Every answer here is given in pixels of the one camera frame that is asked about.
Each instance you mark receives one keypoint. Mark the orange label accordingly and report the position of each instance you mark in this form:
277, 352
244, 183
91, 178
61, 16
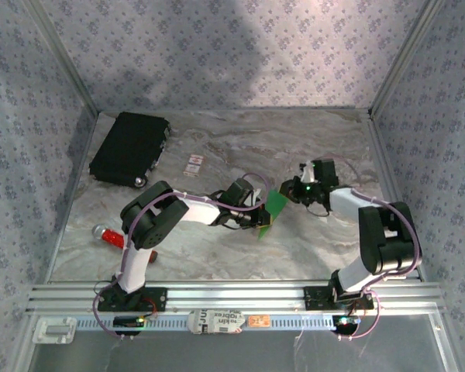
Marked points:
259, 321

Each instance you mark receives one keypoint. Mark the small red white card box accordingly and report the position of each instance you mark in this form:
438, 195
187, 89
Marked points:
193, 164

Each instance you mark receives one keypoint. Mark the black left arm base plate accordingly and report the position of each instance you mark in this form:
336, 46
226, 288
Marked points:
159, 300

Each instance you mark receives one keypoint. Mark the black hard case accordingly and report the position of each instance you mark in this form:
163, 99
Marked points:
131, 147

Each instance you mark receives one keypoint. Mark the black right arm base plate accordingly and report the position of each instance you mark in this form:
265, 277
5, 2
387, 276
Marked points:
314, 298

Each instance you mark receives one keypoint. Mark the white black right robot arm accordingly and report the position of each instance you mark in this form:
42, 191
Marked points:
345, 197

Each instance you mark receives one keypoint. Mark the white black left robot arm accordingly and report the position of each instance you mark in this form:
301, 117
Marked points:
197, 207

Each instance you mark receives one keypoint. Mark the silver metal ball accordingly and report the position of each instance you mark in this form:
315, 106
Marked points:
140, 182

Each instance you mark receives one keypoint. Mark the aluminium side rail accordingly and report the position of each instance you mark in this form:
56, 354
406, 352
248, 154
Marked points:
390, 174
72, 193

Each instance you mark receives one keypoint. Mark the red bottle with silver cap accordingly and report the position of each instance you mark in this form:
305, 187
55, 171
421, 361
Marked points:
110, 236

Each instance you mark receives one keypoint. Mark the aluminium frame post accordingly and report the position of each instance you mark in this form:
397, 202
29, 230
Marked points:
405, 54
64, 54

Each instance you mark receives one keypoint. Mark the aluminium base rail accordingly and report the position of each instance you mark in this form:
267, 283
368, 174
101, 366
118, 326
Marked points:
236, 296

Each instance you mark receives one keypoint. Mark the newspaper wrapped roll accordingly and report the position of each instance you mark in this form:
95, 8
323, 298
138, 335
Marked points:
217, 321

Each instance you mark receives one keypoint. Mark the green cloth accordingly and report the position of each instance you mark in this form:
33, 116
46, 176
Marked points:
277, 203

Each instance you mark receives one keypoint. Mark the white plastic bracket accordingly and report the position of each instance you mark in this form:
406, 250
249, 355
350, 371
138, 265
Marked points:
54, 330

